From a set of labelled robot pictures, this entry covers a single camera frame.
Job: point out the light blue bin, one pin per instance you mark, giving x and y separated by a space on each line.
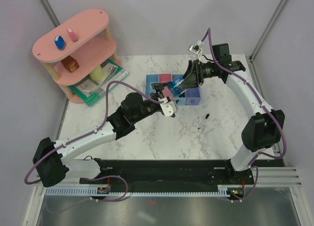
181 99
151 79

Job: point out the purple blue bin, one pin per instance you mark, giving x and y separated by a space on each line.
193 96

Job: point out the left white cable duct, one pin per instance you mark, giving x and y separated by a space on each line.
77 191

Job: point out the red brown patterned box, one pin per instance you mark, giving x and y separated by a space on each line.
70 64

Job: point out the light blue left bin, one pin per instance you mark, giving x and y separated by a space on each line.
151 79

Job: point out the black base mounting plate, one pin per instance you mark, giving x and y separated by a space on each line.
168 176

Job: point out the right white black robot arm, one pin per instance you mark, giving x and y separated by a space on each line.
264 127

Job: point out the pink bin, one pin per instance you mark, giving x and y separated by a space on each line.
163 78

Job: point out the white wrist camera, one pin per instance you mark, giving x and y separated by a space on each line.
169 109
196 49

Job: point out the blue white eraser block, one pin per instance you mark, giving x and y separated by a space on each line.
60 42

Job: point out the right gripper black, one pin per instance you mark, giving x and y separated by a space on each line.
194 74

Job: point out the right white cable duct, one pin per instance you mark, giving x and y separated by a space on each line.
223 191

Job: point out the black marker pen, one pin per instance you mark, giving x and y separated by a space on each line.
203 121

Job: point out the light blue middle bin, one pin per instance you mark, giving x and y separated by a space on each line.
181 99

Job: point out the blue tape roll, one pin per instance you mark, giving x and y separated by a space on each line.
174 84

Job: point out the pale yellow cylinder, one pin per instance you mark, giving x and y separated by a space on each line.
97 74

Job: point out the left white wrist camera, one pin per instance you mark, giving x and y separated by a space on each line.
169 109

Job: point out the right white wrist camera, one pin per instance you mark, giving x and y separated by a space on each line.
196 49

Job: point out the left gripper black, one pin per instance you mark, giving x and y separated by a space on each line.
159 87

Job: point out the pink three-tier wooden shelf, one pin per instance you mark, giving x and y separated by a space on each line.
94 46

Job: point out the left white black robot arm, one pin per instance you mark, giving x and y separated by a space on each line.
52 158

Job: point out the pink white eraser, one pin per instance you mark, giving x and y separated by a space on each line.
72 35

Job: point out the white cable duct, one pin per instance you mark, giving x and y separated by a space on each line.
77 191
223 191

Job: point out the green spiral notebook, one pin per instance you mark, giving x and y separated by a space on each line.
90 90

